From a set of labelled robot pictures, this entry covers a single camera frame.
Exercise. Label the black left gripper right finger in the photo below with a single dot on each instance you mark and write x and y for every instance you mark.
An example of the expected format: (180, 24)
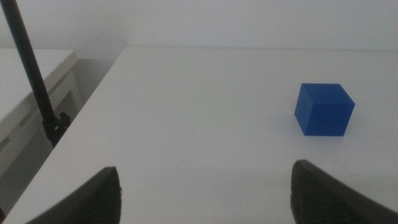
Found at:
(323, 199)

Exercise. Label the black pole clamp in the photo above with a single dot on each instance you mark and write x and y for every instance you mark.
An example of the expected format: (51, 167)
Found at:
(56, 127)

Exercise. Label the white side table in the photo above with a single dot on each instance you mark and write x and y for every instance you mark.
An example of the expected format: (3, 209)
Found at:
(18, 93)

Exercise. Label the black pole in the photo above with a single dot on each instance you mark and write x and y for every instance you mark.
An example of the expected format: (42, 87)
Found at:
(31, 68)

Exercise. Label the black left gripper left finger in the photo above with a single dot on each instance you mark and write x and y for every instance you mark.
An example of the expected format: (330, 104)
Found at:
(93, 202)

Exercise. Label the blue cube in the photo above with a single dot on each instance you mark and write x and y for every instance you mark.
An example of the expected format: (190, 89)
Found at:
(326, 112)

